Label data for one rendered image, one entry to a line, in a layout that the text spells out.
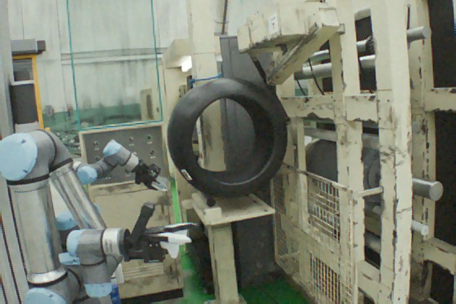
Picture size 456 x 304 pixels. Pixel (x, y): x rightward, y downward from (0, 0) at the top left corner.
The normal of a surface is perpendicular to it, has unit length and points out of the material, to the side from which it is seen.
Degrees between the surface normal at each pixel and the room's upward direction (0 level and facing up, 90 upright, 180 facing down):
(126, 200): 90
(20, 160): 82
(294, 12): 90
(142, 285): 90
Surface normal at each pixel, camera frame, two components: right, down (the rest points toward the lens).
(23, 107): 0.42, 0.06
